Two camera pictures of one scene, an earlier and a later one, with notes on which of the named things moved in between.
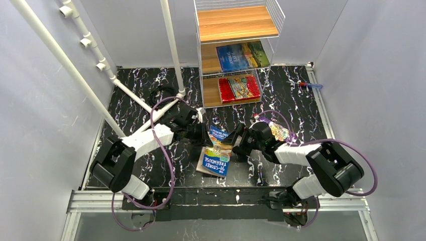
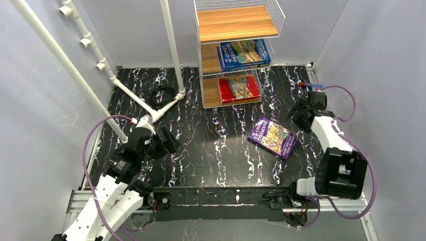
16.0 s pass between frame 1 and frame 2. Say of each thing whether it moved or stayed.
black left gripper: moved
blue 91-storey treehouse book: moved
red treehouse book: stayed
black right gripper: moved
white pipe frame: stayed
